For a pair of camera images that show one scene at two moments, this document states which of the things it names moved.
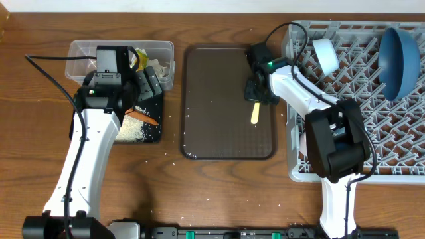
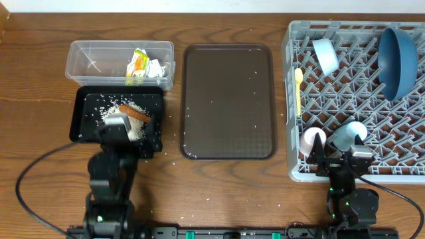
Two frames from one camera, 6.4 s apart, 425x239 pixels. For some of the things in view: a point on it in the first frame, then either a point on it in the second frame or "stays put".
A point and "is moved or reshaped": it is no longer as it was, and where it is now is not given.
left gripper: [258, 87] -> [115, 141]
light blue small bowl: [327, 54] stays put
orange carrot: [141, 117] stays put
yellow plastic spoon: [254, 118] is moved or reshaped
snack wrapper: [145, 62] stays put
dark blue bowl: [398, 62] stays put
